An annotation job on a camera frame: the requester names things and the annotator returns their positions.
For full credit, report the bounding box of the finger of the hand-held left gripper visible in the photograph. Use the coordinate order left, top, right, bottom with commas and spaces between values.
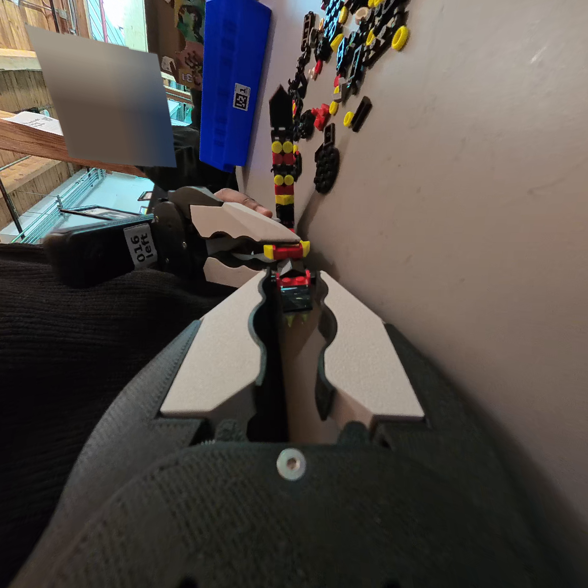
203, 252, 272, 288
188, 201, 302, 245

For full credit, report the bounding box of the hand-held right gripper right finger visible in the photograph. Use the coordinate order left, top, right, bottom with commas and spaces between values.
315, 271, 426, 429

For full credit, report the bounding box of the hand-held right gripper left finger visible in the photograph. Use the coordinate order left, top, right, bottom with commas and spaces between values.
160, 269, 272, 420

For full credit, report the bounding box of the red yellow black lego snake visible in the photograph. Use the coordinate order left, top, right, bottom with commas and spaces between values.
263, 85, 311, 276

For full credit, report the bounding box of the pile of lego pieces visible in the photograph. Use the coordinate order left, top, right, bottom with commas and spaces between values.
287, 0, 410, 143

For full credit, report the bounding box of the black round lego plate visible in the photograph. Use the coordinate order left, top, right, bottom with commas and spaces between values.
314, 141, 341, 194

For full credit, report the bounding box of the black flat lego tile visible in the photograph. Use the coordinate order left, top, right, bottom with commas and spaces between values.
351, 96, 373, 133

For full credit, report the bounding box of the person's left hand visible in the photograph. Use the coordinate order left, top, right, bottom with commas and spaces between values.
214, 187, 275, 219

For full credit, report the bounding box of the wooden beam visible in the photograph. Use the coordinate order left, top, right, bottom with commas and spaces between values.
0, 110, 148, 177

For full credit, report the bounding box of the blue plastic bin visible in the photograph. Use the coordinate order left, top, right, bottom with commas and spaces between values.
199, 0, 272, 173

